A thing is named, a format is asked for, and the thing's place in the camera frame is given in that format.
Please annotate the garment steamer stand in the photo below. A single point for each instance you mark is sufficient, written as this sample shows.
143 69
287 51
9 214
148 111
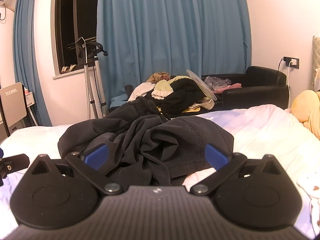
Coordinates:
81 47

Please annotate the yellow plush toy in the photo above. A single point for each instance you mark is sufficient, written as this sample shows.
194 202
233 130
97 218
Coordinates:
307 105

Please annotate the white garment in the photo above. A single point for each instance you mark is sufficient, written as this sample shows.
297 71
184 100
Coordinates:
143 88

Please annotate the black sofa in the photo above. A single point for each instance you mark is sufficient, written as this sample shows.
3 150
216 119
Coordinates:
262 90

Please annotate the brown patterned garment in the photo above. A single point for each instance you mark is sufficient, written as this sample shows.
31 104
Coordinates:
157 76

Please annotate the clear plastic disc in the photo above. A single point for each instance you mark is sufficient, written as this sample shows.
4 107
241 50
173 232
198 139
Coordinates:
200 81

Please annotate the blue cloth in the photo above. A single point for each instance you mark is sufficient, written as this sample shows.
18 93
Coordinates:
117 102

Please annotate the black pants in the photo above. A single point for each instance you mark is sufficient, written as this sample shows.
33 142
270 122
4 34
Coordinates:
140 140

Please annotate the cream cloth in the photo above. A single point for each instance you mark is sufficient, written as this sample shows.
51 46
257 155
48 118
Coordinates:
206 103

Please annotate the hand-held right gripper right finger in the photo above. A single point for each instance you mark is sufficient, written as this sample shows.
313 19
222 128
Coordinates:
216 155

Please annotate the black garment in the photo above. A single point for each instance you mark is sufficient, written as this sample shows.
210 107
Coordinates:
180 95

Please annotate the dark window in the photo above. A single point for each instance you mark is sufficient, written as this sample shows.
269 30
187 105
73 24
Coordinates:
67 17

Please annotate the narrow blue curtain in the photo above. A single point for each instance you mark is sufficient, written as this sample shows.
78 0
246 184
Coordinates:
25 55

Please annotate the wall socket with chargers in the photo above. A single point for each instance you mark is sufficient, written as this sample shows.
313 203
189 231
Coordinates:
295 62

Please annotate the clear plastic bag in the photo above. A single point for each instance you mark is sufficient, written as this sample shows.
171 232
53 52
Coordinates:
216 82

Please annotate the pale yellow fluffy garment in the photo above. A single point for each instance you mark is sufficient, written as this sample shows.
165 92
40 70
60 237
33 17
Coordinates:
162 86

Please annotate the beige chair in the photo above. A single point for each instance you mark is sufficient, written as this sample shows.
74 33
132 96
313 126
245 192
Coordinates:
12 100

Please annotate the white spotted blanket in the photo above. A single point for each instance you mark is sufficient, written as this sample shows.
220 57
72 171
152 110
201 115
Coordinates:
310 187

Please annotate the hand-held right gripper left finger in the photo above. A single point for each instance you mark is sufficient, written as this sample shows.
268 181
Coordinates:
96 153

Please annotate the pink cloth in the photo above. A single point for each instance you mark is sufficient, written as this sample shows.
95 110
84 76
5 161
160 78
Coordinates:
235 86

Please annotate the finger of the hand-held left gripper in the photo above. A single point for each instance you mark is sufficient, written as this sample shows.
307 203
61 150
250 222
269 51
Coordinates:
15 162

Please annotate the white bed cover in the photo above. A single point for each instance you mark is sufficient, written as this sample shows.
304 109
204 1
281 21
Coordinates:
262 130

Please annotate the brown cloth on windowsill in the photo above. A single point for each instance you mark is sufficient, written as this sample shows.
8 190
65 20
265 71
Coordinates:
68 69

